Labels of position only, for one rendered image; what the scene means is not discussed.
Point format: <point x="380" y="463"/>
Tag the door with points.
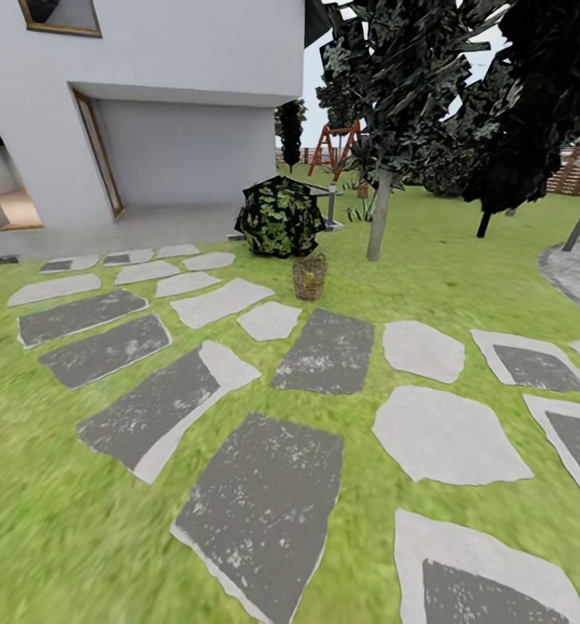
<point x="87" y="114"/>

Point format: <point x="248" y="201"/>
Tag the wicker basket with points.
<point x="309" y="264"/>

